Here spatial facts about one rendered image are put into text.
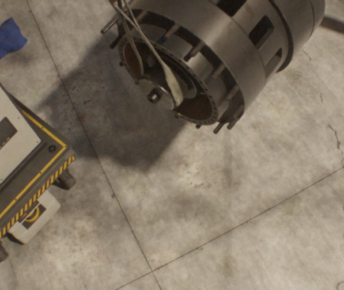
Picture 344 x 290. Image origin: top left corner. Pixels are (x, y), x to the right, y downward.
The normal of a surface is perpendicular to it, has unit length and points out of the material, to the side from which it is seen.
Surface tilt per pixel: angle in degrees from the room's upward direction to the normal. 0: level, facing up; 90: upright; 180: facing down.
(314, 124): 0
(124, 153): 0
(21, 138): 90
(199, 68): 44
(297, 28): 78
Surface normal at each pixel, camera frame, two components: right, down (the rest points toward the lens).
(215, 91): 0.67, 0.26
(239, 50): 0.53, 0.10
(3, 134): 0.74, 0.51
